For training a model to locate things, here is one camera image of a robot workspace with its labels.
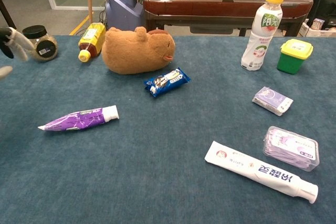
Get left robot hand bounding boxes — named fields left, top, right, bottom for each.
left=0, top=27, right=35, bottom=80

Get purple toothpaste tube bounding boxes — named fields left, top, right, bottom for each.
left=37, top=105, right=120, bottom=132

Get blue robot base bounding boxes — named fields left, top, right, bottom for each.
left=105, top=0, right=145, bottom=31

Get yellow-capped tea bottle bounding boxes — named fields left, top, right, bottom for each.
left=78, top=22, right=107, bottom=63

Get white drink bottle yellow cap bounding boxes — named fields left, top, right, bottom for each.
left=240, top=0, right=286, bottom=71

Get white toothpaste tube blue print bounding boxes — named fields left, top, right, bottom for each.
left=204, top=140, right=319, bottom=205

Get glass jar black lid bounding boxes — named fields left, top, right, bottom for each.
left=22, top=25, right=59, bottom=62

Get dark furniture leg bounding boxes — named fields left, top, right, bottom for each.
left=0, top=0, right=17, bottom=30

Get brown capybara plush toy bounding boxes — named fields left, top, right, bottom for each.
left=101, top=26, right=176, bottom=75

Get blue cookie packet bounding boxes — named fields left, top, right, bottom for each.
left=144, top=67, right=192, bottom=98

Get blue table cloth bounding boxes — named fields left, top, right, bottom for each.
left=0, top=34, right=336, bottom=224

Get brown mahjong table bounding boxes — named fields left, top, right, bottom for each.
left=143, top=0, right=314, bottom=37

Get purple tissue pack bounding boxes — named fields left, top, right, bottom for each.
left=251, top=86, right=294, bottom=116

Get green container yellow lid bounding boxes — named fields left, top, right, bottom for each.
left=276, top=38, right=314, bottom=75

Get clear box purple floss picks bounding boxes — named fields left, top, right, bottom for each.
left=262, top=125, right=320, bottom=172

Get small drink carton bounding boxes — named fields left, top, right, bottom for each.
left=312, top=18, right=325, bottom=30

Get white plastic crate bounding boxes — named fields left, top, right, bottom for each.
left=299, top=19, right=336, bottom=38

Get black chair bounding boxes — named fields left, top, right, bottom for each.
left=306, top=0, right=336, bottom=29

